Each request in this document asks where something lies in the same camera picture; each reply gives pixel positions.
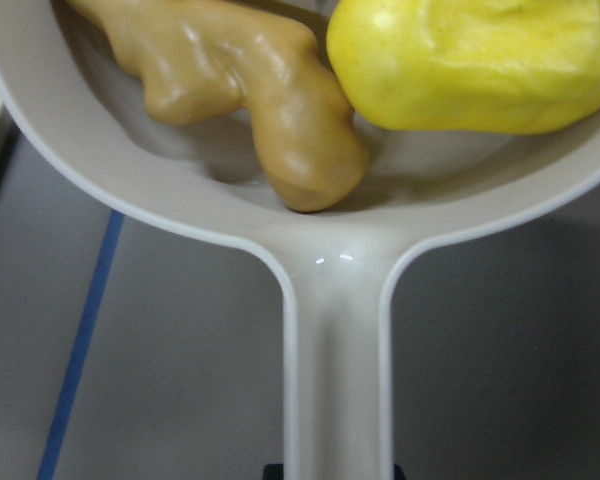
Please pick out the tan toy ginger root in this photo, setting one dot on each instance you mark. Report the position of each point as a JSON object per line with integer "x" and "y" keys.
{"x": 198, "y": 60}

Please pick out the beige plastic dustpan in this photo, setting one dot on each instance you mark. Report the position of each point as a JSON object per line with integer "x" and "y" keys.
{"x": 337, "y": 267}

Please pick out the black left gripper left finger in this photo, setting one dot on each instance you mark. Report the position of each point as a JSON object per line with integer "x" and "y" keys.
{"x": 273, "y": 472}

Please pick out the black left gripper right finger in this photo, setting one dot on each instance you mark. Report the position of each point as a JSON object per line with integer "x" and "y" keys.
{"x": 398, "y": 473}

